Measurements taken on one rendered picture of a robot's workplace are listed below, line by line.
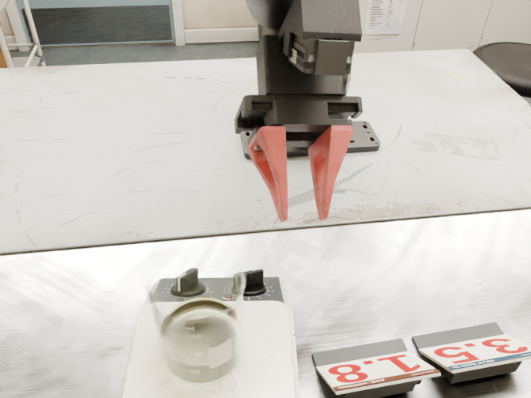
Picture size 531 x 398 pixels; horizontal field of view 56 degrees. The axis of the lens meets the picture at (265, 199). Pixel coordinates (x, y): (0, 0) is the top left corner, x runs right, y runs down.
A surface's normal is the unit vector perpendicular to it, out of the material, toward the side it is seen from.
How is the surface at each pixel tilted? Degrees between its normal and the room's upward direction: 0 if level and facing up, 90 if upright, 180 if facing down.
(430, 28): 90
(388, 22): 90
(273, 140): 62
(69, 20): 90
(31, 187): 0
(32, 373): 0
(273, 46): 41
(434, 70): 0
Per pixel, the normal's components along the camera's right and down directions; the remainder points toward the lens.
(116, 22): 0.14, 0.64
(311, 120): 0.20, -0.17
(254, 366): 0.02, -0.76
